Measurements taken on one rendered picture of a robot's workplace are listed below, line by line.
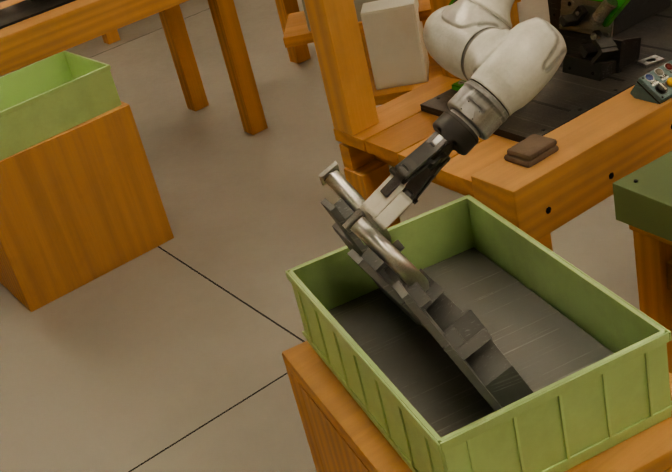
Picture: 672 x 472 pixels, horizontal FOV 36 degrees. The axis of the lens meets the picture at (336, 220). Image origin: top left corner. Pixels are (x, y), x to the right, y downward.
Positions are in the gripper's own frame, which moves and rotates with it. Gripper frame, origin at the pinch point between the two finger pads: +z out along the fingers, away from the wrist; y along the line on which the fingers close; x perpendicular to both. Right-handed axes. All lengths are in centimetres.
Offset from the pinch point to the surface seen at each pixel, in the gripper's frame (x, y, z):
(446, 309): 17.2, -19.4, 3.3
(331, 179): -12.3, -10.6, 0.8
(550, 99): -6, -89, -54
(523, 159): 3, -63, -33
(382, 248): 4.8, 1.4, 3.6
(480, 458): 38.2, 6.8, 16.2
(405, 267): 9.4, 0.0, 3.2
